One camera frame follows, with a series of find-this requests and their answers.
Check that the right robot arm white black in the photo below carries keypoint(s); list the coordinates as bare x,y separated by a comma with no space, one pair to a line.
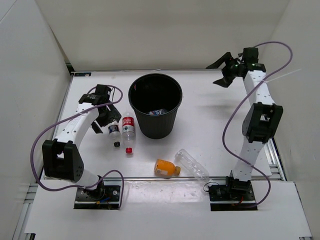
262,120

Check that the white zip tie right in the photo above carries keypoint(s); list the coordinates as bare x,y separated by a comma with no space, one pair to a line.
281,76

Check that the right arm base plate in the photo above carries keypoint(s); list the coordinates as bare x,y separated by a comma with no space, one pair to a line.
222,201

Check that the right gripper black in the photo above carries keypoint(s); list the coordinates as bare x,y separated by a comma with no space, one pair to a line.
226,81

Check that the black plastic waste bin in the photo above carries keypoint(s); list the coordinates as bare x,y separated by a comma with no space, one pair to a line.
155,91

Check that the clear bottle colourful label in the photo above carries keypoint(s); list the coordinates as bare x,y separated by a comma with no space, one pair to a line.
157,112

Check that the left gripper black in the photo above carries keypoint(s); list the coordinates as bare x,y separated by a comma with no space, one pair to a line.
113,115

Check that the clear unlabelled plastic bottle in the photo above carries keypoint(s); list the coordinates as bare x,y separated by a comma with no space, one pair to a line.
192,166

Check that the pepsi bottle black cap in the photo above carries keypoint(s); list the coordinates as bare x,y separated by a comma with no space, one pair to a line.
114,134

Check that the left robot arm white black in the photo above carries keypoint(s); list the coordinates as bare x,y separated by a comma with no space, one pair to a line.
61,156

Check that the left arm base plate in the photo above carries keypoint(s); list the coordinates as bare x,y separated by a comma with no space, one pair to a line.
107,199

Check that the red label water bottle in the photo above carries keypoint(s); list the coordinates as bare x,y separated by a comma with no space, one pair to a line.
128,132

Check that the orange juice bottle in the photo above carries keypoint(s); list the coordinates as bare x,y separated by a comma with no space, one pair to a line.
166,168

